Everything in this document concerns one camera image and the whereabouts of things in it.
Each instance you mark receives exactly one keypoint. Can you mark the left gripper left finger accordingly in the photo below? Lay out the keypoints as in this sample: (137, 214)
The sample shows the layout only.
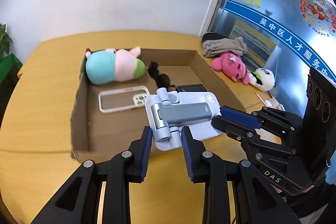
(77, 200)

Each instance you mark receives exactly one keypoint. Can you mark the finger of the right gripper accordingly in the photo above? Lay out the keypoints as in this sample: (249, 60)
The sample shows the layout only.
(232, 129)
(240, 117)

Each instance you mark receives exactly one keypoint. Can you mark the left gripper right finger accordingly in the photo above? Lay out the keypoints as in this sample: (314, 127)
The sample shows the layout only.
(235, 192)

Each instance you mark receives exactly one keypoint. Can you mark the black product box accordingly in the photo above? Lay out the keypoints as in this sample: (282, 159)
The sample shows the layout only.
(191, 88)

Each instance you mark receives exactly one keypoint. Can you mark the white folding phone stand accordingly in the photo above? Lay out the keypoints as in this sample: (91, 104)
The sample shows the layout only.
(169, 112)

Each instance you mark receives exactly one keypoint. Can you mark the black sunglasses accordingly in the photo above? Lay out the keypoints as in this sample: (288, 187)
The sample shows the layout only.
(162, 80)

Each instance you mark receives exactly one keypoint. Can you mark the white phone case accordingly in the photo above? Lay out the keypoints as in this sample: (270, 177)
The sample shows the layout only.
(123, 99)

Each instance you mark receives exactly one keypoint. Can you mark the teal pink plush pig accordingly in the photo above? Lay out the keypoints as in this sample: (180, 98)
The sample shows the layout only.
(111, 65)

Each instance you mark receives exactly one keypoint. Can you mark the person right hand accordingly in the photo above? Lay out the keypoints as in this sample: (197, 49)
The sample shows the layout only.
(279, 191)

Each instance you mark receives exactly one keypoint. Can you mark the pink pen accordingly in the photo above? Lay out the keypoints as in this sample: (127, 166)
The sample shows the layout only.
(266, 103)

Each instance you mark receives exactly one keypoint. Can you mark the white panda plush toy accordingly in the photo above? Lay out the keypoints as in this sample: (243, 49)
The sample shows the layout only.
(263, 79)

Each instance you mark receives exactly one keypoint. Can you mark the pink plush toy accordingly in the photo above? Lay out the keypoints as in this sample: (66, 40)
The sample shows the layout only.
(232, 66)

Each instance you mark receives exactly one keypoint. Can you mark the brown cardboard box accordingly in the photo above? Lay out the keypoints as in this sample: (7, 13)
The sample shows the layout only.
(106, 118)

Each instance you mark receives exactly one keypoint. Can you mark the green covered side table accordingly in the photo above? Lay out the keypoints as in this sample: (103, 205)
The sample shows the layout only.
(10, 66)

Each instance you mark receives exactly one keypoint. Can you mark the potted green plant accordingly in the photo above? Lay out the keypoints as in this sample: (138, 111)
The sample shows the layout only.
(5, 41)

